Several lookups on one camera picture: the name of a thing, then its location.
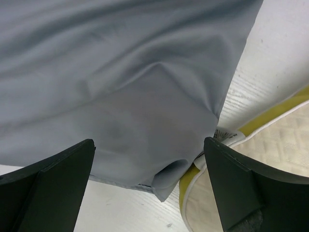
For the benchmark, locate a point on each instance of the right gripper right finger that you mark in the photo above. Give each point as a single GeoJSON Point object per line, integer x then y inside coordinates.
{"type": "Point", "coordinates": [254, 197]}

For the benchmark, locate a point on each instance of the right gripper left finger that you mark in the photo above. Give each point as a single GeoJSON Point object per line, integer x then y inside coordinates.
{"type": "Point", "coordinates": [46, 196]}

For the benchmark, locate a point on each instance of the cream yellow pillow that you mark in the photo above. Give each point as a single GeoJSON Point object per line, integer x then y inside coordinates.
{"type": "Point", "coordinates": [279, 138]}

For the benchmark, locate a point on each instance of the grey pillowcase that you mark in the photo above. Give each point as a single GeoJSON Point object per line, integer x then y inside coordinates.
{"type": "Point", "coordinates": [146, 80]}

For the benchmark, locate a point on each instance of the white pillow care label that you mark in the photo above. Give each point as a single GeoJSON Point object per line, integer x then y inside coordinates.
{"type": "Point", "coordinates": [225, 136]}

